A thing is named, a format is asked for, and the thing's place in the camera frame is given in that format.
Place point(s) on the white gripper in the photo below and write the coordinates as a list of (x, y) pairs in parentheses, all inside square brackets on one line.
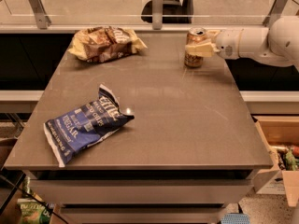
[(228, 44)]

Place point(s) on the orange soda can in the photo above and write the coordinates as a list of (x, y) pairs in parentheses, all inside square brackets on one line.
[(194, 37)]

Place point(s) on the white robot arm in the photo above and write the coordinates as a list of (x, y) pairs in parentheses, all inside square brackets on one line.
[(277, 45)]

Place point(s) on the brown chip bag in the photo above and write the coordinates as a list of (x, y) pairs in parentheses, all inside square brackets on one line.
[(104, 44)]

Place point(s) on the blue chip bag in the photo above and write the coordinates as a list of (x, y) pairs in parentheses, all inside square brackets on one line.
[(85, 126)]

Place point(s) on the green snack bag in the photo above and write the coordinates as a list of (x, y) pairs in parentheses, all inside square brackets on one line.
[(31, 207)]

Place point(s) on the black office chair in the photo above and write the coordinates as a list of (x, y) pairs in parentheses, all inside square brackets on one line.
[(177, 11)]

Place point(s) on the cardboard box with snacks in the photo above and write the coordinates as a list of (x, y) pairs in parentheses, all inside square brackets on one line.
[(280, 135)]

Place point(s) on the blue perforated mat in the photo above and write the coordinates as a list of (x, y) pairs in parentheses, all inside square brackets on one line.
[(235, 219)]

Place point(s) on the grey table drawer unit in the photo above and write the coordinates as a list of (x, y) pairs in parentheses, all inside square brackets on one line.
[(142, 201)]

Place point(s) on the middle metal rail bracket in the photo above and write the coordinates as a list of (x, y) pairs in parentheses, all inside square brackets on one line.
[(157, 14)]

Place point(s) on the metal rail bracket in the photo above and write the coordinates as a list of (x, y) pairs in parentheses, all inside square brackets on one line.
[(157, 14), (42, 19), (274, 13)]

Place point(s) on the right metal rail bracket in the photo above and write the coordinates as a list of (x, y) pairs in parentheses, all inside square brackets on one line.
[(274, 13)]

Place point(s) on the left metal rail bracket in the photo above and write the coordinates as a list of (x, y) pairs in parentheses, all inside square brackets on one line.
[(42, 19)]

